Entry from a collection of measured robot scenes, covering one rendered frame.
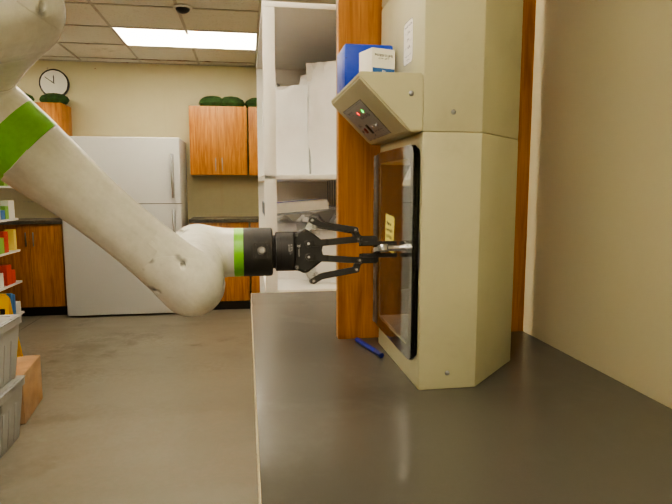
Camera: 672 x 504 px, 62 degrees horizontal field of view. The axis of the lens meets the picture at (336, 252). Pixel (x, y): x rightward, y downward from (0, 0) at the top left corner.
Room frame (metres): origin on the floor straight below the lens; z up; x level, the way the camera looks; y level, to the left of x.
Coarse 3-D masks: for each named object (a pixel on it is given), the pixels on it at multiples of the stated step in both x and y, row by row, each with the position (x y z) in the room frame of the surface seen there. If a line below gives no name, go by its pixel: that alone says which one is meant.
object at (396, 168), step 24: (384, 168) 1.22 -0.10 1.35; (408, 168) 1.03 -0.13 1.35; (384, 192) 1.22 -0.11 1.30; (408, 192) 1.03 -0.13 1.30; (384, 216) 1.22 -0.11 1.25; (408, 216) 1.03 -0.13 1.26; (384, 240) 1.22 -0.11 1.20; (408, 240) 1.03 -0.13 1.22; (384, 264) 1.21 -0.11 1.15; (408, 264) 1.03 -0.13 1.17; (384, 288) 1.21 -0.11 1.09; (408, 288) 1.02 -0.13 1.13; (384, 312) 1.21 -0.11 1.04; (408, 312) 1.02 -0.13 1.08; (408, 336) 1.02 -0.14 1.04
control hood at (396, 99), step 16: (352, 80) 1.04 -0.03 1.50; (368, 80) 0.98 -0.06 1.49; (384, 80) 0.99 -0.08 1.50; (400, 80) 0.99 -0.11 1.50; (416, 80) 1.00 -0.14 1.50; (336, 96) 1.22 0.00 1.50; (352, 96) 1.11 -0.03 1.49; (368, 96) 1.02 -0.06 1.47; (384, 96) 0.99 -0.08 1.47; (400, 96) 0.99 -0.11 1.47; (416, 96) 1.00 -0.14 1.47; (384, 112) 1.02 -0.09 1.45; (400, 112) 0.99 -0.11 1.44; (416, 112) 1.00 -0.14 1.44; (400, 128) 1.02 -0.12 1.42; (416, 128) 1.00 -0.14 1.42
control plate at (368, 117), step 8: (360, 104) 1.10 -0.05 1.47; (344, 112) 1.25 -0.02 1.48; (352, 112) 1.20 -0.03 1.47; (360, 112) 1.15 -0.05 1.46; (368, 112) 1.10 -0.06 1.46; (352, 120) 1.25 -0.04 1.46; (360, 120) 1.20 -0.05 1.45; (368, 120) 1.15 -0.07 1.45; (376, 120) 1.10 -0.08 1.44; (360, 128) 1.25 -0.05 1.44; (376, 128) 1.15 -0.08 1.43; (384, 128) 1.10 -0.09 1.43; (368, 136) 1.25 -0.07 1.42; (376, 136) 1.20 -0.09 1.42
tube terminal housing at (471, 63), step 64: (448, 0) 1.00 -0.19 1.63; (512, 0) 1.12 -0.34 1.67; (448, 64) 1.01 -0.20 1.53; (512, 64) 1.13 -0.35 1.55; (448, 128) 1.01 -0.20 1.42; (512, 128) 1.14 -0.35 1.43; (448, 192) 1.01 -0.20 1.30; (512, 192) 1.16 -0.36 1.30; (448, 256) 1.01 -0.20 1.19; (512, 256) 1.17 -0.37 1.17; (448, 320) 1.01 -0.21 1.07; (448, 384) 1.01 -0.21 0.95
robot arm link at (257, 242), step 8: (248, 232) 1.03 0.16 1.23; (256, 232) 1.03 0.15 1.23; (264, 232) 1.04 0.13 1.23; (248, 240) 1.02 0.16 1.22; (256, 240) 1.02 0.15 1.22; (264, 240) 1.02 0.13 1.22; (272, 240) 1.03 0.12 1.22; (248, 248) 1.01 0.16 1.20; (256, 248) 1.01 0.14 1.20; (264, 248) 1.01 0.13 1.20; (272, 248) 1.02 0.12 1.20; (248, 256) 1.01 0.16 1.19; (256, 256) 1.01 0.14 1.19; (264, 256) 1.01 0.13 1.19; (272, 256) 1.02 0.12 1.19; (248, 264) 1.01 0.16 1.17; (256, 264) 1.02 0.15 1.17; (264, 264) 1.02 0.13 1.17; (272, 264) 1.02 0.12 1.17; (248, 272) 1.03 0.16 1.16; (256, 272) 1.03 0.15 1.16; (264, 272) 1.03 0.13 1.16; (272, 272) 1.04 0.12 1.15
